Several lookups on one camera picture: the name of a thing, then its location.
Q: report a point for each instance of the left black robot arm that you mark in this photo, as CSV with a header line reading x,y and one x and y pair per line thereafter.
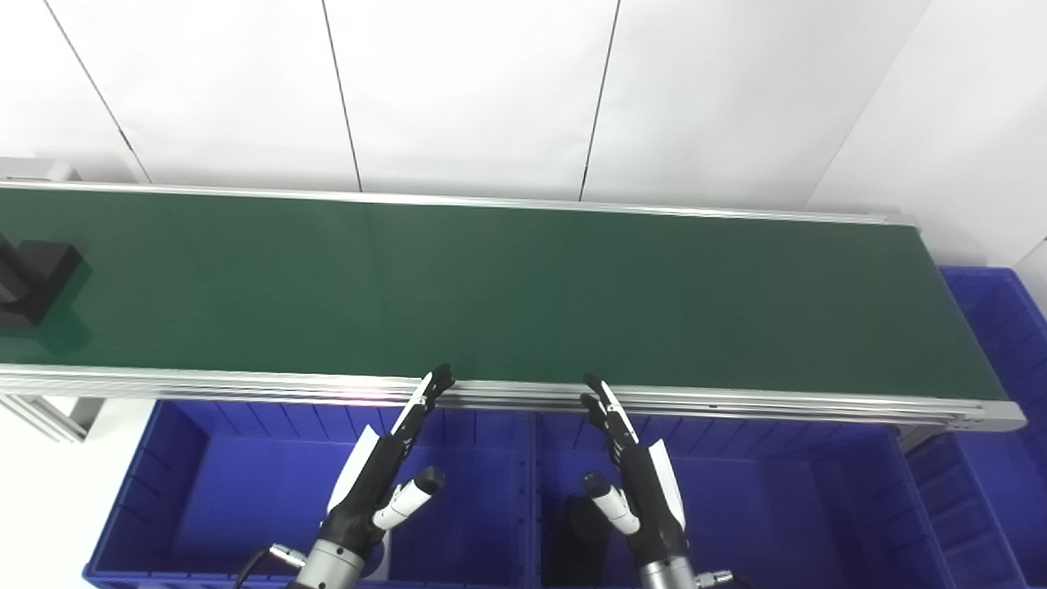
x,y
331,568

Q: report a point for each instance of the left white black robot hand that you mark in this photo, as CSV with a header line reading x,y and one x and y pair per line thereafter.
x,y
364,491

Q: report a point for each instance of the blue plastic bin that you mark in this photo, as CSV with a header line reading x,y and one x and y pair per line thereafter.
x,y
245,491
777,507
1006,368

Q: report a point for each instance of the black cylinder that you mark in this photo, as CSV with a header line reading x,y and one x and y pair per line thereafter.
x,y
45,266
577,548

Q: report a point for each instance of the green conveyor belt aluminium frame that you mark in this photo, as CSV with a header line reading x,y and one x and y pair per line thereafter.
x,y
491,286

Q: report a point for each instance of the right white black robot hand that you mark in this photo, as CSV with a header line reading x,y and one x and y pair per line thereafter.
x,y
650,491

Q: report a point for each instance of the aluminium conveyor leg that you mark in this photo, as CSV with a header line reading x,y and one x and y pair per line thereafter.
x,y
924,435
69,413

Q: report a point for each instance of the grey conveyor motor box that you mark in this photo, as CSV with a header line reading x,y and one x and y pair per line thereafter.
x,y
37,169

